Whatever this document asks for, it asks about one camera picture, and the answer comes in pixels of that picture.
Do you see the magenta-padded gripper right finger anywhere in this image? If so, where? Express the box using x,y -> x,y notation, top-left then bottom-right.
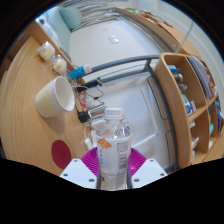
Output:
126,147 -> 168,190

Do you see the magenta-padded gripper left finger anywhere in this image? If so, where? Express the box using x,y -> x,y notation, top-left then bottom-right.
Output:
59,146 -> 100,190

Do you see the clear plastic water bottle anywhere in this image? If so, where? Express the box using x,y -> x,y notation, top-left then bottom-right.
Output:
95,107 -> 134,191

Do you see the flat round red coaster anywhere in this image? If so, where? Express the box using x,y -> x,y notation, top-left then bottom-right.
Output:
50,139 -> 73,170

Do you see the small white oval case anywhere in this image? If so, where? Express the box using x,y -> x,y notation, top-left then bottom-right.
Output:
84,137 -> 94,151

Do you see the white power strip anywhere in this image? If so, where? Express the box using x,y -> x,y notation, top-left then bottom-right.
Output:
89,118 -> 101,148

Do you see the white desk lamp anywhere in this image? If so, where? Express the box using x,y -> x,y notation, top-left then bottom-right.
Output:
131,87 -> 159,149

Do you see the wooden shelf unit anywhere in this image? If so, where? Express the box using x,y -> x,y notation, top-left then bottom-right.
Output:
153,52 -> 224,169

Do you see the cream ceramic cup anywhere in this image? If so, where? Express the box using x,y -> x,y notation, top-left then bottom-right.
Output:
34,75 -> 76,119

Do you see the black electric shaver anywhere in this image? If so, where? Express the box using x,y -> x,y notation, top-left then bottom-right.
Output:
83,78 -> 104,88

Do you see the blue tube with white cap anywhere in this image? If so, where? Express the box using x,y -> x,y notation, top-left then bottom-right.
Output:
68,63 -> 93,81

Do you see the bed with teal sheet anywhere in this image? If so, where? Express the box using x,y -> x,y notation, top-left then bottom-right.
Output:
43,6 -> 73,54

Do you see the teal pillow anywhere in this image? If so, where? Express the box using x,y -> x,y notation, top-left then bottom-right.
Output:
59,5 -> 83,31

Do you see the grey metal frame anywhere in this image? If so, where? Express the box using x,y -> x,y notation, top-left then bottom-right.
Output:
81,54 -> 179,173

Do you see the white wall switch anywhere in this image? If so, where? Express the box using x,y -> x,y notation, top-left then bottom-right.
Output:
107,34 -> 121,45

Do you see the long wooden bunk rail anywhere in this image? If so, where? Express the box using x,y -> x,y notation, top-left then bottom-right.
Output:
113,6 -> 201,59

